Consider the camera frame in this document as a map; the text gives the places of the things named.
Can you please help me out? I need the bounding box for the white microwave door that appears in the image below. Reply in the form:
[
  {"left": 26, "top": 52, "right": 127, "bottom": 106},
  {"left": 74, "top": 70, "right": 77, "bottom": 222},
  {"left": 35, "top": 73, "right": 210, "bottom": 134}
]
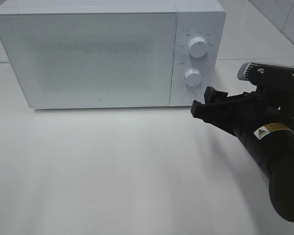
[{"left": 0, "top": 13, "right": 176, "bottom": 108}]

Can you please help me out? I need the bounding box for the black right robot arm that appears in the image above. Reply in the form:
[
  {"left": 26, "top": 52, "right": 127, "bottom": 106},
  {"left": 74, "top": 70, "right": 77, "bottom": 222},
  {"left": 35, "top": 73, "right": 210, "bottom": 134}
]
[{"left": 191, "top": 87, "right": 294, "bottom": 223}]

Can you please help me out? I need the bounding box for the lower white microwave knob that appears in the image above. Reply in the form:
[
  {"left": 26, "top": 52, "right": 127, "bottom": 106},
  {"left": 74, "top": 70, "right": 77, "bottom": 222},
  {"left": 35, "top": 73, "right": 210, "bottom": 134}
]
[{"left": 184, "top": 69, "right": 202, "bottom": 87}]

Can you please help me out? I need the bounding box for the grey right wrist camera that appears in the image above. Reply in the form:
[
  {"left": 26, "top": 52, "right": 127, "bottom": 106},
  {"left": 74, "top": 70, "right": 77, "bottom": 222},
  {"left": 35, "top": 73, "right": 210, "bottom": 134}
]
[{"left": 237, "top": 62, "right": 294, "bottom": 92}]

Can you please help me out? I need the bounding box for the white microwave knob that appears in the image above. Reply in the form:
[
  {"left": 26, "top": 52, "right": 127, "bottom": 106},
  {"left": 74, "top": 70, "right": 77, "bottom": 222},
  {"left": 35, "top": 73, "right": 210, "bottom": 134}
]
[
  {"left": 184, "top": 69, "right": 202, "bottom": 87},
  {"left": 187, "top": 35, "right": 208, "bottom": 58}
]

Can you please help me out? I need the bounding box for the round door release button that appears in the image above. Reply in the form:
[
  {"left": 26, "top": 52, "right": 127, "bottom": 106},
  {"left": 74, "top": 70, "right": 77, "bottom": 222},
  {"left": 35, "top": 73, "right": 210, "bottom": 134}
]
[{"left": 181, "top": 91, "right": 196, "bottom": 105}]

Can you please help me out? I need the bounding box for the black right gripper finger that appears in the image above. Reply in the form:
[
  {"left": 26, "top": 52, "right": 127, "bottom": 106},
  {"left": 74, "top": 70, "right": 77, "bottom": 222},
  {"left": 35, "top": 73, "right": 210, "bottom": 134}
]
[
  {"left": 204, "top": 86, "right": 228, "bottom": 104},
  {"left": 191, "top": 100, "right": 225, "bottom": 127}
]

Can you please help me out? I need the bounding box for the upper white microwave knob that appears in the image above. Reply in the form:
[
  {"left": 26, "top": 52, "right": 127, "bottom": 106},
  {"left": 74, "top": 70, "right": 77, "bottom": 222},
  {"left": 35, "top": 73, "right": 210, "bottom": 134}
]
[{"left": 187, "top": 35, "right": 208, "bottom": 58}]

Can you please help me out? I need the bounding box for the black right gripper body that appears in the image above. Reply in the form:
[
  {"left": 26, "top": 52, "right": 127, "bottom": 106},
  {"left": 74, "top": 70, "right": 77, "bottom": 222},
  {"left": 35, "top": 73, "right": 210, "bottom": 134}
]
[{"left": 217, "top": 87, "right": 294, "bottom": 135}]

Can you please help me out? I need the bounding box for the white microwave oven body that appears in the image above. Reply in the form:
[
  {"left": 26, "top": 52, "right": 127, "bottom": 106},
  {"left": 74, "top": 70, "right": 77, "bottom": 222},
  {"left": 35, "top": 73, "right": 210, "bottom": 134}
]
[{"left": 0, "top": 0, "right": 226, "bottom": 108}]

